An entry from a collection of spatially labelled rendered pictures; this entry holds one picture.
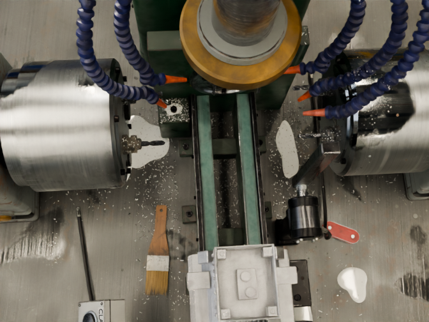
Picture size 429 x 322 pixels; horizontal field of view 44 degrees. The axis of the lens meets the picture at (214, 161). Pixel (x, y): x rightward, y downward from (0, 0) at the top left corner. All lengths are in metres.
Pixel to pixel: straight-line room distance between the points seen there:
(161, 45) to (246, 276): 0.44
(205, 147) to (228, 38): 0.45
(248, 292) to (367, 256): 0.47
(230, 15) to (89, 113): 0.35
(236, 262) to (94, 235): 0.44
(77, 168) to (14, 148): 0.11
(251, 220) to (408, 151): 0.34
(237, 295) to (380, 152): 0.37
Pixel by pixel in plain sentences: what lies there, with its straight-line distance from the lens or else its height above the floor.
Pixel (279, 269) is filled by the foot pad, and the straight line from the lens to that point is 0.98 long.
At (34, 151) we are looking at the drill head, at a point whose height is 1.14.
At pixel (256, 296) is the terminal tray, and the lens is 0.92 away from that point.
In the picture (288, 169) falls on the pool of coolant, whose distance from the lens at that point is 1.29.
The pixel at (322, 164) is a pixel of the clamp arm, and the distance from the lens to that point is 0.91.
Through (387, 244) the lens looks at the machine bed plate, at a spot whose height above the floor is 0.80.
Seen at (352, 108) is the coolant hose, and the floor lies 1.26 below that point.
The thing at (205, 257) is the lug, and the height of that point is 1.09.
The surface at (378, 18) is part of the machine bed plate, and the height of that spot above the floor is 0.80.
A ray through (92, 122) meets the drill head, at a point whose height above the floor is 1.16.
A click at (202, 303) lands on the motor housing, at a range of 0.97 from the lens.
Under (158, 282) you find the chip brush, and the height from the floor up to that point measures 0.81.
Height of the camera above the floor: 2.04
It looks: 75 degrees down
